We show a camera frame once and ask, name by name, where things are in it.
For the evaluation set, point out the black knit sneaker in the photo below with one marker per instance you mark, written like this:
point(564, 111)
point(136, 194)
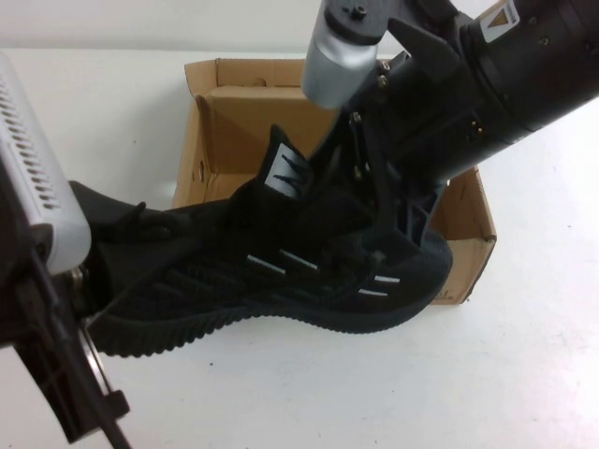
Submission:
point(262, 290)

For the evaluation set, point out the brown cardboard shoe box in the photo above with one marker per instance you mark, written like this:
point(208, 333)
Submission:
point(224, 117)

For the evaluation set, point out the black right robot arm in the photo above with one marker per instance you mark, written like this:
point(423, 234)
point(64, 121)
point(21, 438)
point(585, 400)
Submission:
point(552, 70)

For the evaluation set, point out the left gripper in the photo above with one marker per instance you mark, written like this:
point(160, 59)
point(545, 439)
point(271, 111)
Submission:
point(51, 337)

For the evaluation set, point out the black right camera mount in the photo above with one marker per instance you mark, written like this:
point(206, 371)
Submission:
point(421, 37)

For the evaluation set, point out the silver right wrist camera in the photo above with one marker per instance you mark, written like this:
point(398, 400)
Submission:
point(337, 70)

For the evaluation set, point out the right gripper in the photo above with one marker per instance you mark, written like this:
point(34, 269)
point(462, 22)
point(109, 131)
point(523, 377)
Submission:
point(430, 126)

